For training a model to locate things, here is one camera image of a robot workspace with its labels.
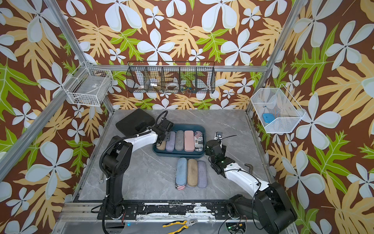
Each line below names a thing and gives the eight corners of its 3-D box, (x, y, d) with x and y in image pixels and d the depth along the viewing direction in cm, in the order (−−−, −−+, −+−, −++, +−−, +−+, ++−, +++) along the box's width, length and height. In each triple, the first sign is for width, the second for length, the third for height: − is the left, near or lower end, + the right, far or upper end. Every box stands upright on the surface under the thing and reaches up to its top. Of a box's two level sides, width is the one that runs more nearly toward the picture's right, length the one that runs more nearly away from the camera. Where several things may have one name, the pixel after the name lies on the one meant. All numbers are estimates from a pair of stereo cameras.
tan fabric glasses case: (187, 187, 83) (187, 184, 78) (187, 162, 93) (187, 158, 88) (198, 187, 83) (199, 184, 78) (197, 162, 93) (197, 158, 88)
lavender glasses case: (197, 187, 83) (198, 185, 80) (196, 163, 93) (196, 160, 89) (207, 187, 83) (207, 185, 80) (204, 163, 93) (205, 160, 89)
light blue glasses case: (176, 187, 83) (175, 183, 78) (177, 162, 93) (176, 157, 88) (187, 187, 83) (187, 183, 78) (187, 162, 93) (187, 157, 88)
